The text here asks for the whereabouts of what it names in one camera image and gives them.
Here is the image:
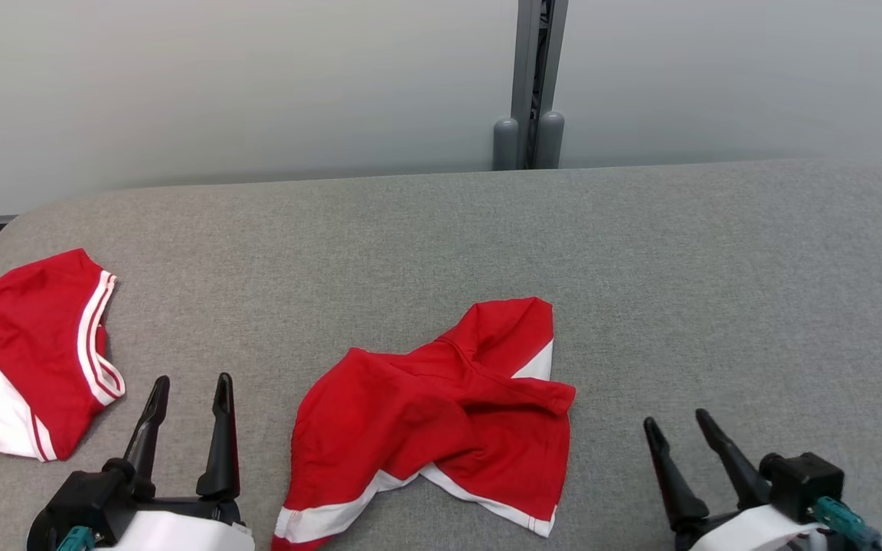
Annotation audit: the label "grey partition post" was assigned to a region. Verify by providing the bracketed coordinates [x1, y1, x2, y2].
[510, 0, 569, 171]

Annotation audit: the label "left camera cable teal plug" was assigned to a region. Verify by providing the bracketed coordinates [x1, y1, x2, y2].
[54, 526, 97, 551]

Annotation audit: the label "red shorts with white band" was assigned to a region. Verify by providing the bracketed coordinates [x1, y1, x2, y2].
[271, 297, 577, 551]

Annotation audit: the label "right camera cable teal plug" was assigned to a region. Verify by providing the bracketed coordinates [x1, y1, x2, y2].
[815, 496, 882, 551]

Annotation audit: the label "red Bulls basketball jersey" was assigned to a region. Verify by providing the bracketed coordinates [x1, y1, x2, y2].
[0, 249, 126, 462]

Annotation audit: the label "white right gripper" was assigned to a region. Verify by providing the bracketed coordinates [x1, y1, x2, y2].
[643, 408, 825, 551]

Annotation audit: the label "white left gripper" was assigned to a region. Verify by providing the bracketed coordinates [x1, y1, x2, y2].
[96, 373, 256, 551]

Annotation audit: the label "grey cylinder post foot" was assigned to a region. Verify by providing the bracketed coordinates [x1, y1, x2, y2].
[537, 112, 566, 169]
[492, 117, 520, 171]

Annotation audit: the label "camera cable teal plug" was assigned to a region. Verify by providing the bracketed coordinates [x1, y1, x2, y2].
[815, 496, 882, 551]
[54, 526, 97, 551]

